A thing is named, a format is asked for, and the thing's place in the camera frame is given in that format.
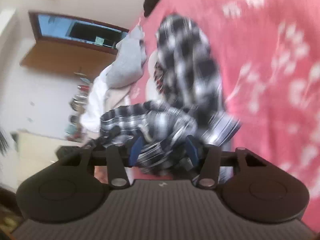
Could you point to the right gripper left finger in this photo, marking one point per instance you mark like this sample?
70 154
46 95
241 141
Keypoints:
116 173

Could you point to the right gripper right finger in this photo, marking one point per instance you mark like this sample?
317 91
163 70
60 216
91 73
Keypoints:
209 173

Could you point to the black white plaid shirt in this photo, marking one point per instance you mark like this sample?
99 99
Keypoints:
190 81

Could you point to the white cloth pile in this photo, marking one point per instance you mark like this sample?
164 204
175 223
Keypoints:
102 99

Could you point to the grey folded garment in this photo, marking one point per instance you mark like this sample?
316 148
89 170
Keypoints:
128 65

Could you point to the pink floral blanket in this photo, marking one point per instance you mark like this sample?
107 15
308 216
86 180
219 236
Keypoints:
268 54

